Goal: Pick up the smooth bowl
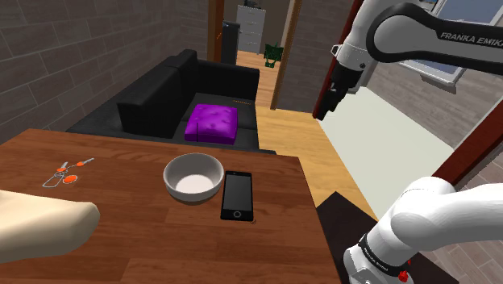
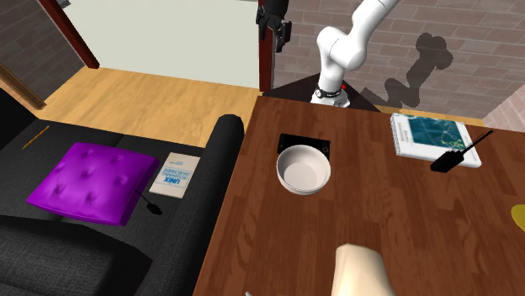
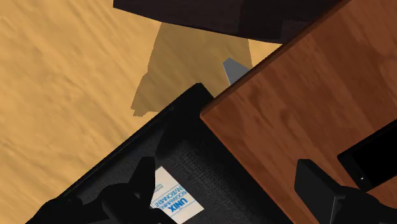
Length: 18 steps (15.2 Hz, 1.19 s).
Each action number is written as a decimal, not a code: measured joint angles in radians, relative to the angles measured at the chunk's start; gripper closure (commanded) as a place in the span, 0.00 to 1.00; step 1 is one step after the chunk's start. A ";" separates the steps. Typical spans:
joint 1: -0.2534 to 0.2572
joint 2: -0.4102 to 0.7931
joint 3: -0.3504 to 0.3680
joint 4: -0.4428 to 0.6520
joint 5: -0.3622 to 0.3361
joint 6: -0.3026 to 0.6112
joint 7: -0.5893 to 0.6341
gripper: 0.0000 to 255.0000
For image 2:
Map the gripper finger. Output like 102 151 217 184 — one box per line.
255 5 270 32
274 20 294 54

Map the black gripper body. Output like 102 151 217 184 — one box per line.
261 0 290 23

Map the dark robot stand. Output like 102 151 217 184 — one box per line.
262 73 383 113

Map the black phone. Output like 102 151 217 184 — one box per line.
277 133 331 161

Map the white bowl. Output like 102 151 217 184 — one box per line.
275 144 332 197

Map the white book with teal cover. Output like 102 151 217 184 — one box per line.
389 112 483 169

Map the white book with blue print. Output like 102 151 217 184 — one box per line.
148 151 202 200

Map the brown wooden table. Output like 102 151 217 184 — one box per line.
192 94 525 296

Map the black walkie-talkie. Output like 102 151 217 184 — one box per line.
429 129 495 174

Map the small black antenna device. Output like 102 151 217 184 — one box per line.
135 188 164 216

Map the purple cushion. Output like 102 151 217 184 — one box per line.
25 141 161 227

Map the beige rounded object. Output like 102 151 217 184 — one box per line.
331 242 397 296

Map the yellow pencil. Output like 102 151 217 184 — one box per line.
21 124 51 151

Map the yellow round object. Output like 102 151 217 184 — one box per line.
510 203 525 232

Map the black sofa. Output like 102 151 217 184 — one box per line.
0 87 247 296

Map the dark red door frame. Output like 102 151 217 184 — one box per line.
38 0 275 93

